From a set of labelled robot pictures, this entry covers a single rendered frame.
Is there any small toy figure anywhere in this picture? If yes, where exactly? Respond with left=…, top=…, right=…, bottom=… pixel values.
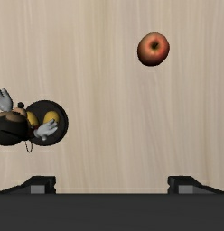
left=0, top=87, right=70, bottom=153

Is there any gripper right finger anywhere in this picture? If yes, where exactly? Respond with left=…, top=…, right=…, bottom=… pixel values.
left=167, top=175, right=224, bottom=195

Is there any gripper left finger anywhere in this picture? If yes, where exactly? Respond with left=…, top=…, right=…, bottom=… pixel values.
left=0, top=175, right=57, bottom=195

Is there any red apple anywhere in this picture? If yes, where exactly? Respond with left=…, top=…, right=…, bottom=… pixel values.
left=136, top=32, right=171, bottom=67

